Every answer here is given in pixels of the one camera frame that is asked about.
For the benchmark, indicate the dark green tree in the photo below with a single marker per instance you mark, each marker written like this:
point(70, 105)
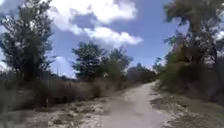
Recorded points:
point(116, 65)
point(88, 61)

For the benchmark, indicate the low distant bushes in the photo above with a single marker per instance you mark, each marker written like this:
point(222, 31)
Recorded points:
point(141, 75)

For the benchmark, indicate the pale dirt path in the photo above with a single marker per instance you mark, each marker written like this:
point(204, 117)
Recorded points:
point(133, 110)

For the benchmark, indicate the dry brown brush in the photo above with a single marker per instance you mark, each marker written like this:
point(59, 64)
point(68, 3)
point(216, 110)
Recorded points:
point(66, 90)

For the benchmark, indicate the stony ground with dry grass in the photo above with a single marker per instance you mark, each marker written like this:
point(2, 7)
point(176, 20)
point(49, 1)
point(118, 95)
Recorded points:
point(63, 117)

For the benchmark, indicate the stand of trees and bushes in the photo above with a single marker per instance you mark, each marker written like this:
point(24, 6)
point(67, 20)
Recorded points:
point(196, 63)

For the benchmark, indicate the tall leafy tree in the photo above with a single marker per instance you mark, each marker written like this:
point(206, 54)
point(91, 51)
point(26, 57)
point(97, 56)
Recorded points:
point(28, 50)

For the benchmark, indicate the grass verge with stones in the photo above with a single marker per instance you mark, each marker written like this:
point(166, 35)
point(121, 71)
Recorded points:
point(191, 113)

